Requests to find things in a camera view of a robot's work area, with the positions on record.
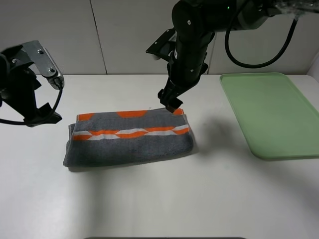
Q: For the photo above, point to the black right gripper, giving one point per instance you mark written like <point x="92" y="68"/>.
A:
<point x="187" y="66"/>

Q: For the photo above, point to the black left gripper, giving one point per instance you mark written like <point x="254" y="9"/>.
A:
<point x="18" y="84"/>

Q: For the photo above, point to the grey towel with orange patches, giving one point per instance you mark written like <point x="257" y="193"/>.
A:
<point x="127" y="137"/>

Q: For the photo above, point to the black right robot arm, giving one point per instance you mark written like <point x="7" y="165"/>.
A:
<point x="195" y="24"/>

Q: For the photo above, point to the light green plastic tray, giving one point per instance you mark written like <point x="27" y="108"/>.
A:
<point x="277" y="120"/>

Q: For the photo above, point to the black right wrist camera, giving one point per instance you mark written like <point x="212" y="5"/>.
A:
<point x="164" y="45"/>

